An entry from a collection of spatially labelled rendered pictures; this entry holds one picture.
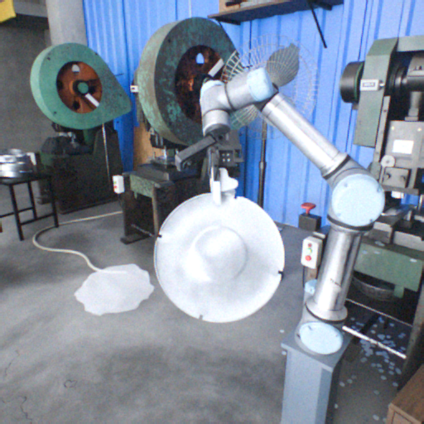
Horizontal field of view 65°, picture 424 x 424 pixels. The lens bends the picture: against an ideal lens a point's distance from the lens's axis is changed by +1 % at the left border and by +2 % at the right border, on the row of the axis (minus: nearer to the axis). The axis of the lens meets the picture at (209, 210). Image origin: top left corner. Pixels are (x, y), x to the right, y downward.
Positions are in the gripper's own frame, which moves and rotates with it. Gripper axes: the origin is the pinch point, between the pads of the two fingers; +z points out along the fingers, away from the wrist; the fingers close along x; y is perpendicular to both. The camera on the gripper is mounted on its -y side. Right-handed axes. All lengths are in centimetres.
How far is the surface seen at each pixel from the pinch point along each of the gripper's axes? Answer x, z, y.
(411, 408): 48, 51, 61
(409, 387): 54, 45, 66
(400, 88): 32, -68, 88
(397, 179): 51, -34, 87
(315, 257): 79, -9, 54
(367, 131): 45, -55, 76
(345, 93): 43, -76, 70
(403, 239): 63, -10, 89
